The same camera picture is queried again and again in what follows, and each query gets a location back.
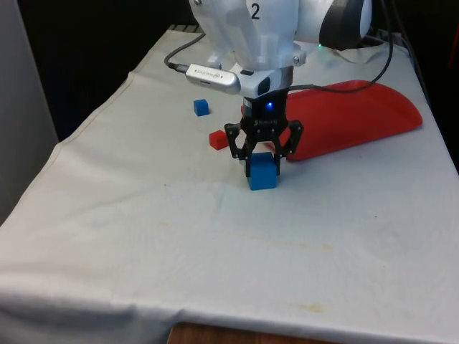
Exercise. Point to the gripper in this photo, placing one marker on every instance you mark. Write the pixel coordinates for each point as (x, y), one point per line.
(265, 113)

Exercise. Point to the large blue block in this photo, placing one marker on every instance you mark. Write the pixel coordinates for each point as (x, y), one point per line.
(263, 173)

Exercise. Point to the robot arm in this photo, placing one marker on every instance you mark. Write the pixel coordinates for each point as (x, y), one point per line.
(258, 32)

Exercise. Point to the red cube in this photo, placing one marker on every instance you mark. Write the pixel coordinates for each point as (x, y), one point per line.
(217, 139)

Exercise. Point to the small blue cube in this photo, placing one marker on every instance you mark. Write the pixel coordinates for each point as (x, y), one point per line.
(201, 107)

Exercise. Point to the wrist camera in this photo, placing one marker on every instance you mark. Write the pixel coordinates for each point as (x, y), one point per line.
(215, 77)

